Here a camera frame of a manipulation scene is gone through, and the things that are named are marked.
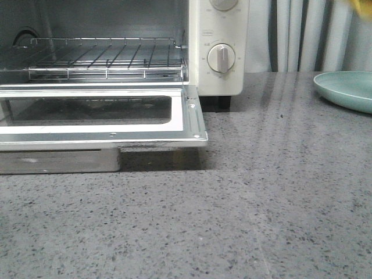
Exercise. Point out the white Toshiba toaster oven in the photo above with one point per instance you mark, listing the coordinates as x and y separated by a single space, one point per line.
196 26

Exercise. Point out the glass oven door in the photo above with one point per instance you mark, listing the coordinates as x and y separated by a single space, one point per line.
84 127

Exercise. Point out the lower white oven knob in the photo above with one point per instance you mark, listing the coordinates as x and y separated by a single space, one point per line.
221 58

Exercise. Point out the golden croissant bread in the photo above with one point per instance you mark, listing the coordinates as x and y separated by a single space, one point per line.
363 8

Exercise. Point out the grey white curtain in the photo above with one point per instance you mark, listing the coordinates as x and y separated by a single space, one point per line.
290 36

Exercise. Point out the metal wire oven rack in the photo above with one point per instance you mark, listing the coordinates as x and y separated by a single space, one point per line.
154 59

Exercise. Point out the teal plate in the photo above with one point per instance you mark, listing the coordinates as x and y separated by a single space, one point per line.
349 89

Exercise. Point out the white oven knob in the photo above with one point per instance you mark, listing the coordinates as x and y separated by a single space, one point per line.
221 58
223 5

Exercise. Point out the upper white oven knob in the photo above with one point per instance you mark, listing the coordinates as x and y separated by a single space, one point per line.
223 5

